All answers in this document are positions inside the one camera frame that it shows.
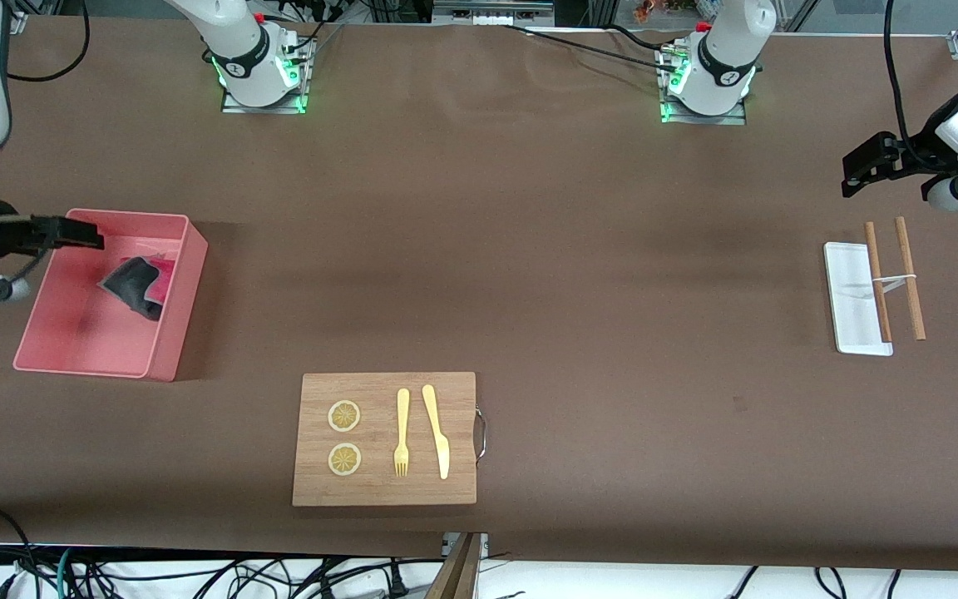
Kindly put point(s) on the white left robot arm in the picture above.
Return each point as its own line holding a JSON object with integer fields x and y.
{"x": 733, "y": 42}

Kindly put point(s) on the wooden plank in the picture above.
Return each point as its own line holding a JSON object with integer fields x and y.
{"x": 458, "y": 574}

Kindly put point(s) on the yellow fork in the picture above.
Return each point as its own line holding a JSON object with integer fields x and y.
{"x": 402, "y": 416}

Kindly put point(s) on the lemon slice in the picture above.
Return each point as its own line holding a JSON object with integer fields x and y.
{"x": 344, "y": 459}
{"x": 344, "y": 416}

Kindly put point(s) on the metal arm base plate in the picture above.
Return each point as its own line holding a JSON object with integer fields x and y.
{"x": 300, "y": 75}
{"x": 669, "y": 116}

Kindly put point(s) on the white rectangular tray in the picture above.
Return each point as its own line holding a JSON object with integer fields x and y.
{"x": 849, "y": 324}

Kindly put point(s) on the yellow knife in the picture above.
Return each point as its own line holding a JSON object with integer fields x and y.
{"x": 437, "y": 433}

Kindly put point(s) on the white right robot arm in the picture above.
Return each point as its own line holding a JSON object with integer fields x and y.
{"x": 234, "y": 42}

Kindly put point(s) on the grey power strip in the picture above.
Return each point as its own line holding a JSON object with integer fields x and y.
{"x": 491, "y": 10}

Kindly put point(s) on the wooden cutting board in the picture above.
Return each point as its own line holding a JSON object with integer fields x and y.
{"x": 462, "y": 391}

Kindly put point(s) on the pink plastic bin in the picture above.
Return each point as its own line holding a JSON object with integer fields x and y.
{"x": 71, "y": 333}

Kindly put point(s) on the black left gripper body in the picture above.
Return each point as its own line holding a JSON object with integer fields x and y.
{"x": 914, "y": 156}

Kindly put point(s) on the colourful small toys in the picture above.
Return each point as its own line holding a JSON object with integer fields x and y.
{"x": 649, "y": 8}

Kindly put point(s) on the pink and grey cloth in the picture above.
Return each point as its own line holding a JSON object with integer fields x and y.
{"x": 134, "y": 283}

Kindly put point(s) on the white rubber band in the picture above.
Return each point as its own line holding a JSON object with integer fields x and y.
{"x": 895, "y": 281}

